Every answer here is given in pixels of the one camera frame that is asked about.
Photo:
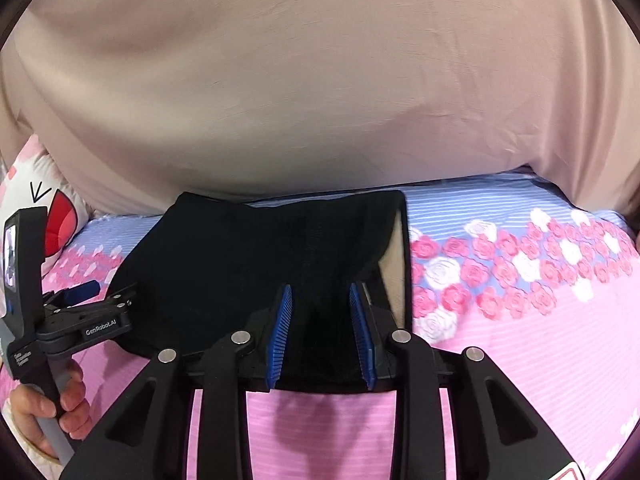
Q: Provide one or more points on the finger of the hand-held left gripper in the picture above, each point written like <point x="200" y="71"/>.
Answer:
<point x="117" y="301"/>
<point x="86" y="291"/>

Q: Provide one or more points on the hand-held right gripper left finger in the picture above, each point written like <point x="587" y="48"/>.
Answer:
<point x="280" y="335"/>

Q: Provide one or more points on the black pants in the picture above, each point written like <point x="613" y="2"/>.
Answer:
<point x="225" y="260"/>

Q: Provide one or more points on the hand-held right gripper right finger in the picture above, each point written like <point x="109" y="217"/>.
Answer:
<point x="362" y="340"/>

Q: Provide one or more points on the pink floral bedsheet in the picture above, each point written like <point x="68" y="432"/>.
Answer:
<point x="500" y="335"/>

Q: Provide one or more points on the beige cloth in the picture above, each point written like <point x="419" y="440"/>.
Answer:
<point x="300" y="85"/>

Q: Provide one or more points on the cartoon print pillow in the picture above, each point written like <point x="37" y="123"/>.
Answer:
<point x="30" y="170"/>

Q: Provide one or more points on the person's left hand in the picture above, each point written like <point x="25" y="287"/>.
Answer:
<point x="30" y="410"/>

